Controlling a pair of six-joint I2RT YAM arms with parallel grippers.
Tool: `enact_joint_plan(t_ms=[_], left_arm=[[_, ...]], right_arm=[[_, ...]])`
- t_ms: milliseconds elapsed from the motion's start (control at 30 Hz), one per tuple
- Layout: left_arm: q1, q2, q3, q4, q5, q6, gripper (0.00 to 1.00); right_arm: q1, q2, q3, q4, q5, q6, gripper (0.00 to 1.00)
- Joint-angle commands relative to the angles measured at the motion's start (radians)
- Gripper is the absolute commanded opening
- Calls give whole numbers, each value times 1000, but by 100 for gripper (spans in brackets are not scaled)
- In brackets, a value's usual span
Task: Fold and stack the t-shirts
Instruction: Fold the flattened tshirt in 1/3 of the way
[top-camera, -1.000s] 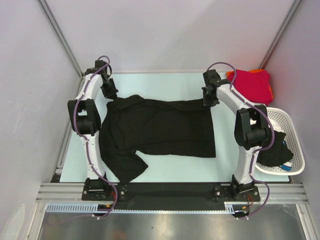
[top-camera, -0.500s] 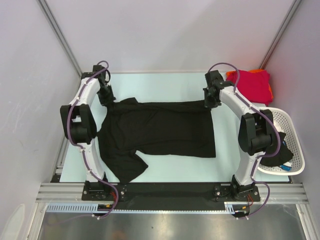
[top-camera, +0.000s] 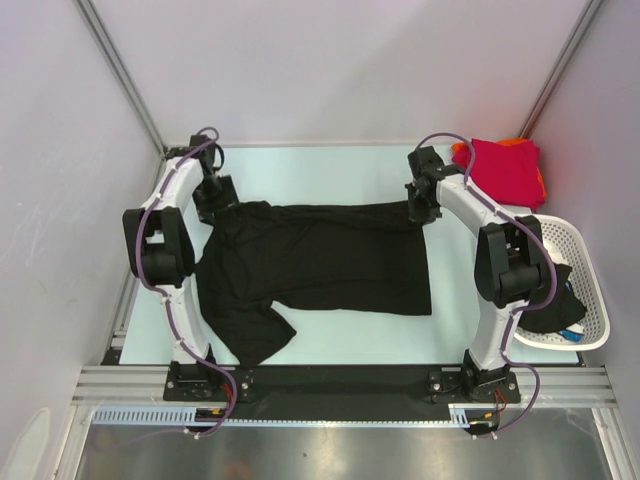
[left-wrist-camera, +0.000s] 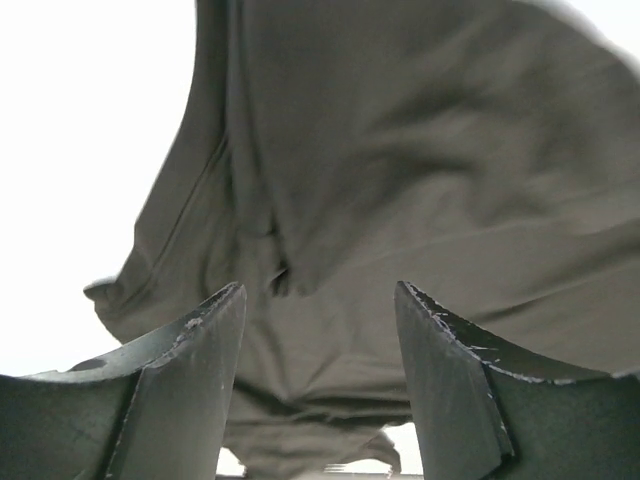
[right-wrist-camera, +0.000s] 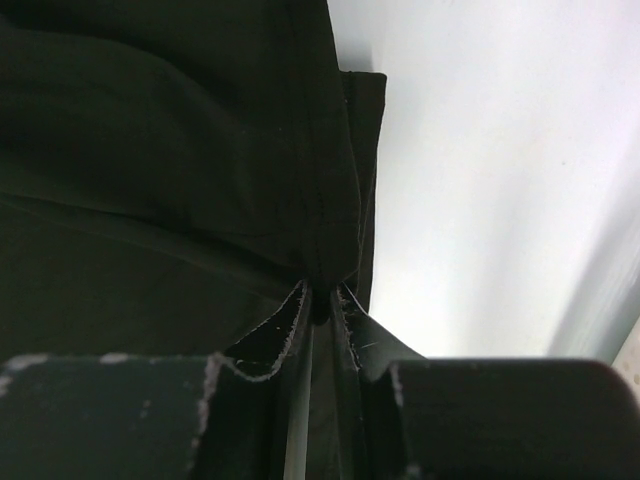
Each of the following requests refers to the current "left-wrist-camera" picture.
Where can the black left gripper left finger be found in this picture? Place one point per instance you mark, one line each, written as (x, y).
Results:
(155, 408)

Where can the black t shirt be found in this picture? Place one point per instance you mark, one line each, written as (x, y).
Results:
(485, 151)

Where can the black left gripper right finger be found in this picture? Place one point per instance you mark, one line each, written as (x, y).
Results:
(485, 408)

